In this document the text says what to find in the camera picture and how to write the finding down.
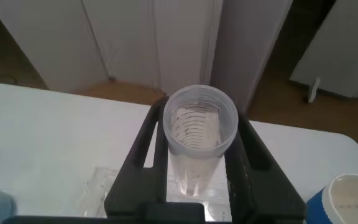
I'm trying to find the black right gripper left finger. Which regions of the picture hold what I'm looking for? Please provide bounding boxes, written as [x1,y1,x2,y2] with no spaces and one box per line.
[103,95,170,218]

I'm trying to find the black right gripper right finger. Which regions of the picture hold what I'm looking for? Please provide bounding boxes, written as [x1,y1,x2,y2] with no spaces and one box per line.
[224,107,308,224]

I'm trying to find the test tube with yellowish liquid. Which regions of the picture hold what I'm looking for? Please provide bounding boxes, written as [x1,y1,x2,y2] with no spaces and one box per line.
[162,84,239,197]

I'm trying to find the clear acrylic tube rack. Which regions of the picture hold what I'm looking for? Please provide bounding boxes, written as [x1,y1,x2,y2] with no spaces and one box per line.
[79,166,233,222]

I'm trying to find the blue white paper cup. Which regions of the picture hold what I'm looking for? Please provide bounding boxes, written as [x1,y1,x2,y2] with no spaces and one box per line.
[305,173,358,224]

